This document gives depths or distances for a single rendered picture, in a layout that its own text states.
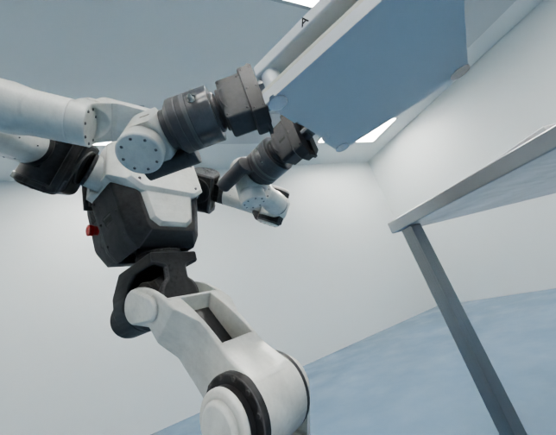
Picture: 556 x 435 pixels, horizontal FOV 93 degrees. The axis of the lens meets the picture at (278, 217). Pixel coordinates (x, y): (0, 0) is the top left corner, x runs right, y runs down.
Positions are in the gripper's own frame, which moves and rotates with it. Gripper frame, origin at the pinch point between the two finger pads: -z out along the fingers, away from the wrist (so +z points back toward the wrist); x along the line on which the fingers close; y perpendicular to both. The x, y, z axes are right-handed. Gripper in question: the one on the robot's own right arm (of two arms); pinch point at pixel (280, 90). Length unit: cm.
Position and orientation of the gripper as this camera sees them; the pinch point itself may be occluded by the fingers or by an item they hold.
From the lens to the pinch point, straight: 47.9
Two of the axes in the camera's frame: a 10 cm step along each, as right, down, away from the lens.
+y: -1.2, -3.1, -9.4
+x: 3.1, 8.9, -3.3
